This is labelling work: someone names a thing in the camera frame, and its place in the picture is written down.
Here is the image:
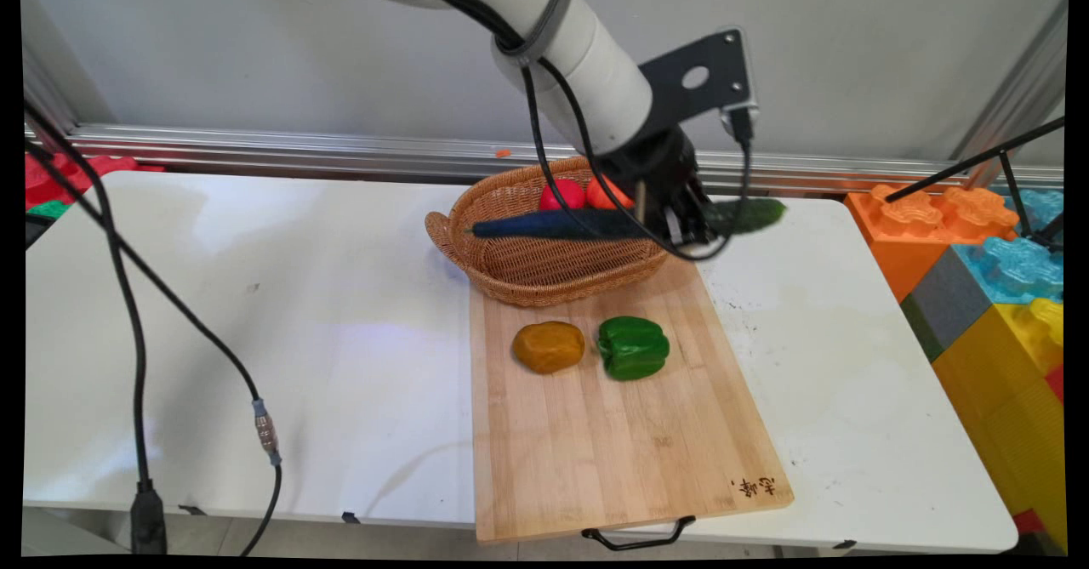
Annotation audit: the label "horizontal aluminium rail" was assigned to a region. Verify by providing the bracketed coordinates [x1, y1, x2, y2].
[26, 122, 1066, 193]

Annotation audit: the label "black cable with grey connector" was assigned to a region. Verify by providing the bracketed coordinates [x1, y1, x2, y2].
[24, 139, 284, 558]

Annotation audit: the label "green bell pepper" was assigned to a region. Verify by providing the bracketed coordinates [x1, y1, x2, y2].
[596, 316, 672, 382]

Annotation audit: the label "black cable with plug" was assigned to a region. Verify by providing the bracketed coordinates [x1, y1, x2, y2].
[24, 103, 168, 556]

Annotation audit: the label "orange giant toy brick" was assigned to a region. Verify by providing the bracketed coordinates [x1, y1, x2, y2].
[844, 183, 1022, 304]

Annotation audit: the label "orange-red tomato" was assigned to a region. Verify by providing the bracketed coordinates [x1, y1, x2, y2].
[585, 174, 637, 211]

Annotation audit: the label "yellow giant toy brick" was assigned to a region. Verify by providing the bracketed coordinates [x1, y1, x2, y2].
[931, 297, 1069, 553]

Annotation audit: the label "dark green cucumber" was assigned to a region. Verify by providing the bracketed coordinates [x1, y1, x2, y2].
[470, 197, 789, 242]

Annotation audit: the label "red foam block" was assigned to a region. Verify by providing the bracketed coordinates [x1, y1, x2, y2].
[25, 153, 164, 212]

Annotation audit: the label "grey giant toy brick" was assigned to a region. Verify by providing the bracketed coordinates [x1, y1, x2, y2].
[899, 246, 993, 363]

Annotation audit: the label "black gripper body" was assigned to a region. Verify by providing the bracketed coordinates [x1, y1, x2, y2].
[598, 125, 709, 214]

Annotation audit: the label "woven wicker basket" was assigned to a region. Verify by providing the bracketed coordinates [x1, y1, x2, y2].
[425, 156, 681, 309]

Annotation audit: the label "blue giant toy brick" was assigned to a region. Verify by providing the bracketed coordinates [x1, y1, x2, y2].
[951, 188, 1066, 307]

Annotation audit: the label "red bell pepper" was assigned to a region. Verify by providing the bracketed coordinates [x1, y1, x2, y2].
[539, 179, 588, 213]

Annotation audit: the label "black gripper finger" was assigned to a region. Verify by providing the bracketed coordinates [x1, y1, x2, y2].
[664, 202, 695, 248]
[690, 190, 721, 243]

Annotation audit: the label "brown potato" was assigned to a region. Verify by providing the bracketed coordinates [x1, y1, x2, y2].
[512, 321, 587, 374]

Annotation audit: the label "black tripod rods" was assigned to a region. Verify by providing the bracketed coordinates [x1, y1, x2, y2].
[884, 117, 1067, 253]

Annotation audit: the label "bamboo cutting board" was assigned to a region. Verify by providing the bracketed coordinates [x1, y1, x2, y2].
[469, 250, 796, 546]

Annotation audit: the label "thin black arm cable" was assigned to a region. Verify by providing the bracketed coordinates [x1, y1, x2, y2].
[373, 0, 753, 263]

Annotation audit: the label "slanted aluminium frame post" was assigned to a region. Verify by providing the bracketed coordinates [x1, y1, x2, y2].
[948, 0, 1069, 189]

